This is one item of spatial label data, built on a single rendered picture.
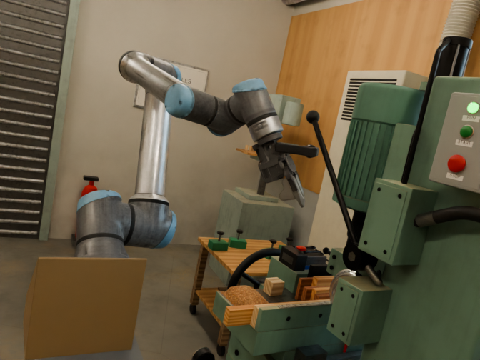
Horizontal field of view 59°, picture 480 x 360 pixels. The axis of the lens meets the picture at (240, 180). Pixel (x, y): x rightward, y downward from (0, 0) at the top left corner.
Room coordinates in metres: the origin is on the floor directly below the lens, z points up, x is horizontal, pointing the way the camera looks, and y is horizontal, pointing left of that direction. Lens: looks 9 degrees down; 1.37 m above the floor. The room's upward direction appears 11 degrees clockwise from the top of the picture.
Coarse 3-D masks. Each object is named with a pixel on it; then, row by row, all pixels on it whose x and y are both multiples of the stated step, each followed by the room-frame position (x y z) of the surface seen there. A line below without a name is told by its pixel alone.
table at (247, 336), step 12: (216, 300) 1.06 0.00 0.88; (228, 300) 1.03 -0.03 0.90; (276, 300) 1.09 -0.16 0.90; (288, 300) 1.10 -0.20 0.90; (300, 300) 1.12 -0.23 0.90; (216, 312) 1.05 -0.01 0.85; (324, 324) 1.00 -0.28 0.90; (240, 336) 0.95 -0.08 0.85; (252, 336) 0.91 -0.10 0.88; (264, 336) 0.91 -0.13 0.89; (276, 336) 0.93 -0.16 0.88; (288, 336) 0.94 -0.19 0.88; (300, 336) 0.96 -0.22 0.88; (312, 336) 0.98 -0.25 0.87; (324, 336) 1.01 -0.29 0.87; (252, 348) 0.90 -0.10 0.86; (264, 348) 0.91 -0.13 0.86; (276, 348) 0.93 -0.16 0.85; (288, 348) 0.95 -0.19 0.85
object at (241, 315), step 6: (312, 300) 1.04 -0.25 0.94; (228, 306) 0.91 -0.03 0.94; (234, 306) 0.91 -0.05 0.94; (240, 306) 0.92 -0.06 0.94; (246, 306) 0.93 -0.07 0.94; (252, 306) 0.93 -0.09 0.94; (228, 312) 0.90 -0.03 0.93; (234, 312) 0.90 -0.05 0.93; (240, 312) 0.91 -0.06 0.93; (246, 312) 0.92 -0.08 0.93; (252, 312) 0.92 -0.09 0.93; (228, 318) 0.89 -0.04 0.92; (234, 318) 0.90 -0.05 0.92; (240, 318) 0.91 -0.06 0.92; (246, 318) 0.92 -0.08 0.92; (228, 324) 0.89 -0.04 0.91; (234, 324) 0.90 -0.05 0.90; (240, 324) 0.91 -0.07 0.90; (246, 324) 0.92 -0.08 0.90
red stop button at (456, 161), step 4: (452, 156) 0.73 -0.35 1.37; (456, 156) 0.72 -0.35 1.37; (460, 156) 0.72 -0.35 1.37; (452, 160) 0.72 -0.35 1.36; (456, 160) 0.72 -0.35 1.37; (460, 160) 0.71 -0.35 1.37; (464, 160) 0.71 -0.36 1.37; (448, 164) 0.73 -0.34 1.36; (452, 164) 0.72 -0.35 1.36; (456, 164) 0.72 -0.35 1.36; (460, 164) 0.71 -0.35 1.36; (464, 164) 0.71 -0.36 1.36; (452, 168) 0.72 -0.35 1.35; (456, 168) 0.72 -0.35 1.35; (460, 168) 0.71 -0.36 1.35
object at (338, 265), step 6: (336, 252) 1.09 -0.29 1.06; (342, 252) 1.08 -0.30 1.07; (330, 258) 1.11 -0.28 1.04; (336, 258) 1.09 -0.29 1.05; (342, 258) 1.07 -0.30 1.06; (330, 264) 1.10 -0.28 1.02; (336, 264) 1.08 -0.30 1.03; (342, 264) 1.07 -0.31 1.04; (330, 270) 1.10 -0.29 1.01; (336, 270) 1.08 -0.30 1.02
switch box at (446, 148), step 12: (456, 96) 0.76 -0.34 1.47; (468, 96) 0.74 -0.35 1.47; (456, 108) 0.75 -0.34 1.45; (444, 120) 0.77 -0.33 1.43; (456, 120) 0.75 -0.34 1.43; (444, 132) 0.76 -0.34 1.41; (456, 132) 0.74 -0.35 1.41; (444, 144) 0.75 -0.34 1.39; (444, 156) 0.75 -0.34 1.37; (468, 156) 0.71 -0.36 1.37; (432, 168) 0.77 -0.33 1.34; (444, 168) 0.74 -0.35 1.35; (468, 168) 0.71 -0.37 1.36; (432, 180) 0.76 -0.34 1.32; (444, 180) 0.74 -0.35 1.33; (456, 180) 0.72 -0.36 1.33; (468, 180) 0.70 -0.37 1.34
